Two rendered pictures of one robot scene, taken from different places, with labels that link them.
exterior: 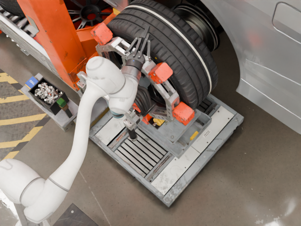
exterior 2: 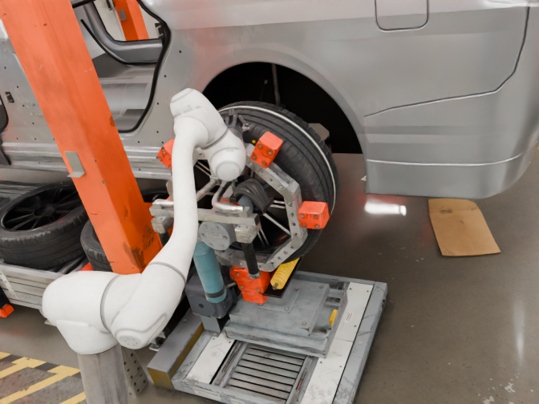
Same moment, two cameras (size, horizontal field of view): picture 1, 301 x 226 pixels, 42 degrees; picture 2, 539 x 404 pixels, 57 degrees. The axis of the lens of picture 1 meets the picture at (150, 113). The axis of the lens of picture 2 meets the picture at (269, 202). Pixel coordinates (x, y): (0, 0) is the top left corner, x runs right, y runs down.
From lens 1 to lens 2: 111 cm
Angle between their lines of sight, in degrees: 36
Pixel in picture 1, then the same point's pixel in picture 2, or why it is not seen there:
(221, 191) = (408, 383)
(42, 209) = (147, 303)
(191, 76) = (305, 155)
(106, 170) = not seen: outside the picture
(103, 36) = not seen: hidden behind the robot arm
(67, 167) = (174, 242)
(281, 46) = (399, 54)
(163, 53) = (261, 130)
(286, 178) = (486, 333)
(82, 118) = (181, 165)
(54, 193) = (163, 276)
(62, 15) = (115, 143)
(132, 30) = not seen: hidden behind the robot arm
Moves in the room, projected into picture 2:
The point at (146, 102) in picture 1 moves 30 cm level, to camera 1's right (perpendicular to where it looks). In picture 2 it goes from (259, 191) to (333, 159)
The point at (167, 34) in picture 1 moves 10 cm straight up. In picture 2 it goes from (259, 115) to (253, 89)
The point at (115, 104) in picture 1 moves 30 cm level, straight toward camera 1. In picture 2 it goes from (223, 157) to (291, 187)
